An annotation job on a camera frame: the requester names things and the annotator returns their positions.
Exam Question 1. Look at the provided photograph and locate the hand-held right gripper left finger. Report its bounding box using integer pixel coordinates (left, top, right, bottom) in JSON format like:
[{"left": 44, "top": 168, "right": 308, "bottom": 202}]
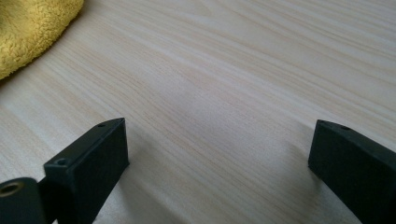
[{"left": 43, "top": 117, "right": 131, "bottom": 224}]

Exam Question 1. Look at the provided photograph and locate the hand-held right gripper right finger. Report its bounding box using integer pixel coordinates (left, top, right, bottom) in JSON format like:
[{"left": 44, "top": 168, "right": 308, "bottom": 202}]
[{"left": 307, "top": 119, "right": 396, "bottom": 224}]

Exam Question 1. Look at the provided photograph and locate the yellow towel with black trim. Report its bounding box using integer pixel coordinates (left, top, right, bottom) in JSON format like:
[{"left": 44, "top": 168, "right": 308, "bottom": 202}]
[{"left": 0, "top": 0, "right": 85, "bottom": 80}]

